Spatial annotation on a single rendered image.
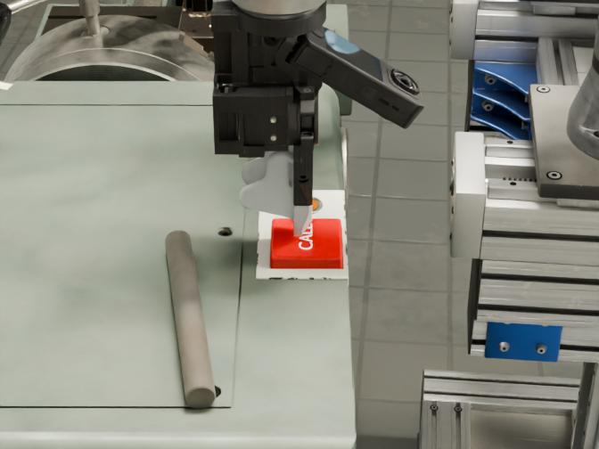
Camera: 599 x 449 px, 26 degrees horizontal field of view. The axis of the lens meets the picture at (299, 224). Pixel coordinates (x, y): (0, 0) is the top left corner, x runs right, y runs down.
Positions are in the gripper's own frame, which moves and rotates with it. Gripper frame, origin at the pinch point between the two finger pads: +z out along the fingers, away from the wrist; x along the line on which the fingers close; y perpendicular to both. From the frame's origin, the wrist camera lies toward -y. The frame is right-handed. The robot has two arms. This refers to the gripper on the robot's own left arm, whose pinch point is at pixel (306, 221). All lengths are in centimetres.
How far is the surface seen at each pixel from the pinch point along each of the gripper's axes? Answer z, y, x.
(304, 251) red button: 1.6, 0.1, 2.1
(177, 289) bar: 0.8, 10.1, 8.4
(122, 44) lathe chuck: 4.7, 20.7, -42.3
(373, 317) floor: 128, -16, -148
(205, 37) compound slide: 26, 15, -88
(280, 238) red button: 1.6, 2.2, 0.2
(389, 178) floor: 128, -23, -209
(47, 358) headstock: 2.8, 19.6, 14.5
